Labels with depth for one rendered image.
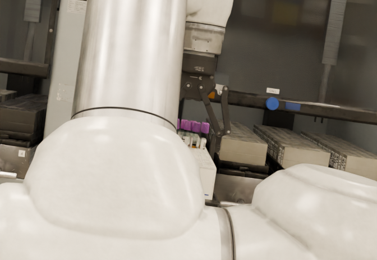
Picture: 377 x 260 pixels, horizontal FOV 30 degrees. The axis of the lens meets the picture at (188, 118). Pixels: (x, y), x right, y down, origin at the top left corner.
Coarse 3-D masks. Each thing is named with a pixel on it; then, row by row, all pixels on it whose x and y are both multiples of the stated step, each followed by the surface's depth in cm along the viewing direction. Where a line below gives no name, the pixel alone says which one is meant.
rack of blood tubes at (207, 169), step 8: (192, 152) 141; (200, 152) 142; (200, 160) 131; (208, 160) 133; (200, 168) 123; (208, 168) 123; (216, 168) 124; (200, 176) 123; (208, 176) 123; (208, 184) 123; (208, 192) 124
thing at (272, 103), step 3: (267, 99) 165; (270, 99) 165; (273, 99) 165; (276, 99) 165; (267, 102) 165; (270, 102) 165; (273, 102) 165; (276, 102) 165; (267, 105) 165; (270, 105) 165; (273, 105) 165; (276, 105) 165; (270, 108) 165; (273, 108) 165; (276, 108) 165
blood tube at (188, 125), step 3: (186, 123) 148; (189, 123) 148; (186, 126) 148; (189, 126) 148; (186, 129) 148; (189, 129) 148; (186, 132) 148; (189, 132) 148; (183, 135) 149; (186, 135) 148; (189, 135) 149; (183, 138) 148; (186, 138) 148; (183, 141) 148; (186, 141) 148; (186, 144) 148
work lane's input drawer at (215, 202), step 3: (213, 192) 131; (213, 195) 128; (216, 195) 134; (213, 198) 125; (216, 198) 132; (207, 201) 122; (210, 201) 122; (213, 201) 122; (216, 201) 123; (207, 204) 121; (210, 204) 121; (213, 204) 121; (216, 204) 121; (219, 204) 126; (219, 207) 124
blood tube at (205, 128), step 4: (204, 124) 148; (208, 124) 148; (204, 128) 148; (208, 128) 148; (204, 132) 148; (208, 132) 148; (204, 136) 148; (200, 140) 148; (204, 140) 148; (200, 144) 148; (204, 144) 148; (200, 148) 148; (204, 148) 148
